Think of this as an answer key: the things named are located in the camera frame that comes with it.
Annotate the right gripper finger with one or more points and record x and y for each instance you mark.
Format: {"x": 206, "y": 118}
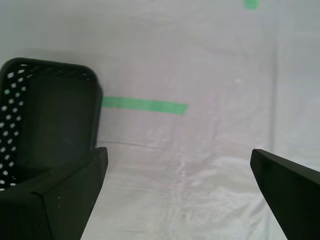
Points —
{"x": 50, "y": 207}
{"x": 295, "y": 197}

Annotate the black perforated plastic basket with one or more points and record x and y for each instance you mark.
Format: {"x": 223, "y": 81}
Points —
{"x": 57, "y": 117}

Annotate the white table cover sheet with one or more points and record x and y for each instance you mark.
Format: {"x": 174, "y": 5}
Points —
{"x": 187, "y": 175}

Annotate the long green tape strip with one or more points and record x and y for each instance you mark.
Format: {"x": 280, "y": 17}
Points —
{"x": 150, "y": 106}

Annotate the small green tape marker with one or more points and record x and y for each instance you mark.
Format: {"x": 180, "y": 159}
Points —
{"x": 250, "y": 4}

